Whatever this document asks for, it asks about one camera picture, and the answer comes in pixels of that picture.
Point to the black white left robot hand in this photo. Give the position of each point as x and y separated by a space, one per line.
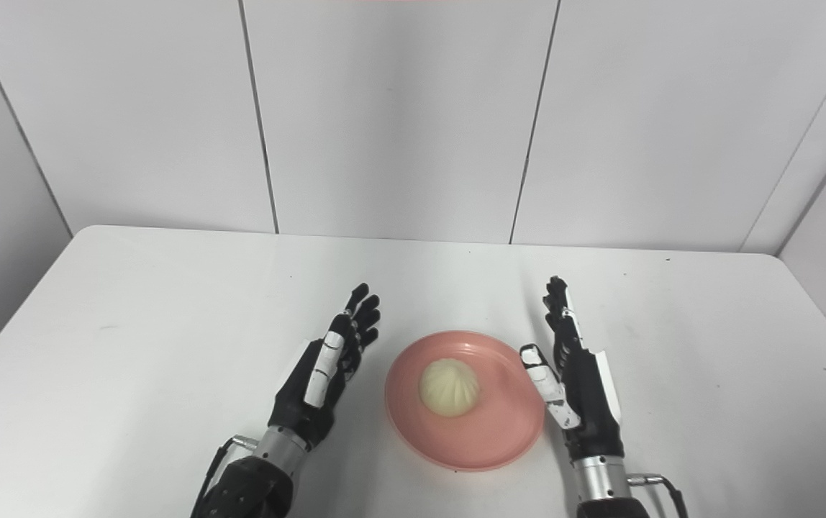
305 410

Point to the cream steamed bun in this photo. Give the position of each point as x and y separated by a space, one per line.
449 388

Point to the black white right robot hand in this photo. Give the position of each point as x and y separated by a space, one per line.
593 410

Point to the pink round plate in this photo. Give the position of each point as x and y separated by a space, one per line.
485 432

